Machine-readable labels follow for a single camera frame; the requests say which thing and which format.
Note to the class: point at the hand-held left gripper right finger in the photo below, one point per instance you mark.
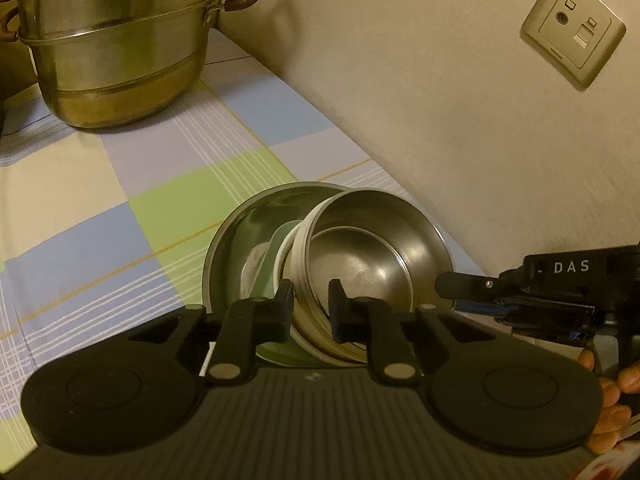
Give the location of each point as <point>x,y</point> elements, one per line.
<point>334,310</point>

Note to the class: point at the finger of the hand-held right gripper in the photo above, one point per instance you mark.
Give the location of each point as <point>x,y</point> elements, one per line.
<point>465,285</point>
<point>480,306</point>

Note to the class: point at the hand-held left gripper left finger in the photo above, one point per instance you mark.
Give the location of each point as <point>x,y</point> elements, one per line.
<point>287,305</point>

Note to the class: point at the small stainless steel bowl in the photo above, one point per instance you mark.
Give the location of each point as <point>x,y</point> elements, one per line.
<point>380,245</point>

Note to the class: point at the large stainless steel basin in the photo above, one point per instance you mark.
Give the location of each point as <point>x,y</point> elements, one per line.
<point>235,230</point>

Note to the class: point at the person's right hand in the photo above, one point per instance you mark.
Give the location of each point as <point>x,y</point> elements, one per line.
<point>615,410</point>

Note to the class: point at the checked tablecloth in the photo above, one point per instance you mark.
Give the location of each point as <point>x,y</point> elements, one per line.
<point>100,185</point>

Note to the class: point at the stainless steel steamer pot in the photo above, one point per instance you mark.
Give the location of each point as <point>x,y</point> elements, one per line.
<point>115,60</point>

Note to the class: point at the beige wall data socket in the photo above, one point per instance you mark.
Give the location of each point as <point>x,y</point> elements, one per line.
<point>570,30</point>

